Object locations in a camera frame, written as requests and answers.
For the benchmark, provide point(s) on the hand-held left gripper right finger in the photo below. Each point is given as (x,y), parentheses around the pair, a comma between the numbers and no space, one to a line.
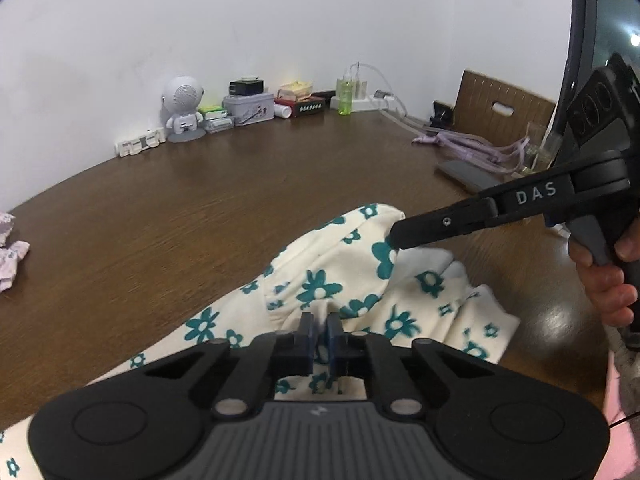
(332,345)

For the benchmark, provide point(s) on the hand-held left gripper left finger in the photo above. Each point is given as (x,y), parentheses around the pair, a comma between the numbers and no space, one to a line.
(307,342)

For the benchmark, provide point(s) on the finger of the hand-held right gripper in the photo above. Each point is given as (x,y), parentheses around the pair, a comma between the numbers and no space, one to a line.
(450,220)

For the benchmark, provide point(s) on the cream green floral dress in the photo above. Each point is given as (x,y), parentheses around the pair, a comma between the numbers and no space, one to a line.
(320,270)

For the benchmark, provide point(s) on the person's right hand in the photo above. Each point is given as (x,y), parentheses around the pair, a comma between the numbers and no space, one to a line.
(610,295)

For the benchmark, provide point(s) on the grey flat stand base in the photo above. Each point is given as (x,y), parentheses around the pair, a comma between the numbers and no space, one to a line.
(460,172)

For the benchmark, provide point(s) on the small black device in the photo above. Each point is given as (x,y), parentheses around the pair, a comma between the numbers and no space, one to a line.
(442,115)

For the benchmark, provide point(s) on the wooden chair back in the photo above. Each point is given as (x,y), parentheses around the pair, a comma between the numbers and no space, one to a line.
(480,100)

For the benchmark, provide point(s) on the white power strip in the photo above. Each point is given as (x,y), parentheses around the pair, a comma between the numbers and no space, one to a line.
(367,104)

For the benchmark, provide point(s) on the green liquid bottle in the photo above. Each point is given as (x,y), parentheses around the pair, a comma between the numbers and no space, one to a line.
(345,100)

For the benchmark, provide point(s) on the dark computer monitor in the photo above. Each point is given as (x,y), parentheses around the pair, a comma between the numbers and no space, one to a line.
(610,10)

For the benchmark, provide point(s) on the grey tin box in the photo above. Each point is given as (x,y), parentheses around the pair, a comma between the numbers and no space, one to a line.
(247,109)

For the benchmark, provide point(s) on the green white small packs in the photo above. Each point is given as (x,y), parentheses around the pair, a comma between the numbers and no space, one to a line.
(215,117)

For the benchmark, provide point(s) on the black charger adapter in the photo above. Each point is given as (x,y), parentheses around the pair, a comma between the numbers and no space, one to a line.
(246,86)

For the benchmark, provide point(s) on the white astronaut speaker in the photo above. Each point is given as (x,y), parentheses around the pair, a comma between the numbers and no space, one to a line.
(182,95)

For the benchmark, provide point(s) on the pink floral garment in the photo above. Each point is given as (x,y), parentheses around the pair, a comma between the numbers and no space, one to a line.
(10,260)

